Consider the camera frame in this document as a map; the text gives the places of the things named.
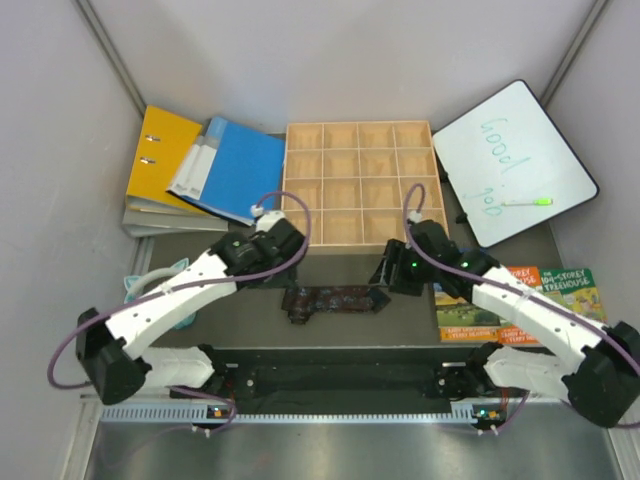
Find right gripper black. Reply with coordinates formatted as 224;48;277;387
369;239;438;296

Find brown floral necktie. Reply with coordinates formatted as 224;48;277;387
281;285;391;325

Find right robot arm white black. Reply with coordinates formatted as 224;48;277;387
373;210;639;428

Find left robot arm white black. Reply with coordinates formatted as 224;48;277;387
75;211;309;405

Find Animal Farm book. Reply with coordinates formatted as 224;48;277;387
433;283;501;343

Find wooden compartment tray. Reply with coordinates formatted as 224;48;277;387
281;121;447;255

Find blue folder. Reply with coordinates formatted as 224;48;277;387
167;116;285;225

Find orange Treehouse book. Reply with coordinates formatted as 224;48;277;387
497;266;542;346

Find teal cat-ear headphones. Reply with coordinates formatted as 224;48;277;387
123;258;190;303

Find grey binder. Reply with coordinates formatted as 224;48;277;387
122;209;229;238

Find white whiteboard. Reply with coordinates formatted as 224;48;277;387
433;80;599;247

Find green marker pen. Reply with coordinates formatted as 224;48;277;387
502;198;553;207

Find green Treehouse book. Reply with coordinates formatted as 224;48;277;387
540;268;607;323

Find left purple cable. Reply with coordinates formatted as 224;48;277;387
47;190;314;436

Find purple cable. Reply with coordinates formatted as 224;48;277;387
47;190;314;436
403;182;640;435

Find yellow ring binder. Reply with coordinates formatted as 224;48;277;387
125;105;202;216

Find white cable duct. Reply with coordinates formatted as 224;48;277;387
100;402;500;425

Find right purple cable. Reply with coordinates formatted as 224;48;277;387
403;182;640;435

